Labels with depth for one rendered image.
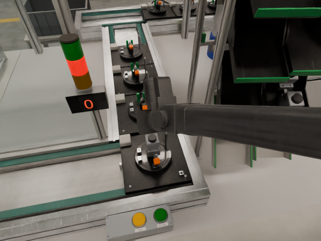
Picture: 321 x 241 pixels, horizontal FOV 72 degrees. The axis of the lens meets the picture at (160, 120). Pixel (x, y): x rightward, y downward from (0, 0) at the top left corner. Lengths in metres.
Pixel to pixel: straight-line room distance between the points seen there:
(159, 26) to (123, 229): 1.46
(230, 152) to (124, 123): 0.45
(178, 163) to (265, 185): 0.37
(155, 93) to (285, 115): 0.30
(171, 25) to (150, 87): 1.36
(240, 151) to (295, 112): 0.59
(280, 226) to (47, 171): 0.89
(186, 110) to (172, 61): 1.15
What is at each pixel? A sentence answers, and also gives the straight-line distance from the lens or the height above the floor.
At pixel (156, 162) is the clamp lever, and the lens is 0.73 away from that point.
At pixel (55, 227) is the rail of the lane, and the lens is 0.85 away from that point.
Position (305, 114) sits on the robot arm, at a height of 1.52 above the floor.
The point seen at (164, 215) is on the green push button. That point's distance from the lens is 0.76.
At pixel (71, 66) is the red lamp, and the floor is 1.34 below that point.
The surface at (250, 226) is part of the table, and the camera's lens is 0.93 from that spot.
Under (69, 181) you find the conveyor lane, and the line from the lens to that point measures 0.94.
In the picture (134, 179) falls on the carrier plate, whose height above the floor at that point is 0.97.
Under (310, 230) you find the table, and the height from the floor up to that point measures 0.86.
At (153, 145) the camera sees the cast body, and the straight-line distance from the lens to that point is 0.77.
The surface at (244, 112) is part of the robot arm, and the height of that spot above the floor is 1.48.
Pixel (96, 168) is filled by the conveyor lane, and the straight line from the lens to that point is 0.93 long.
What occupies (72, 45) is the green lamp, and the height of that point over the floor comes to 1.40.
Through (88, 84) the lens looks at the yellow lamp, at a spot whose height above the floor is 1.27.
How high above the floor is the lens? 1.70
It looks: 48 degrees down
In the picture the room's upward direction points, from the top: straight up
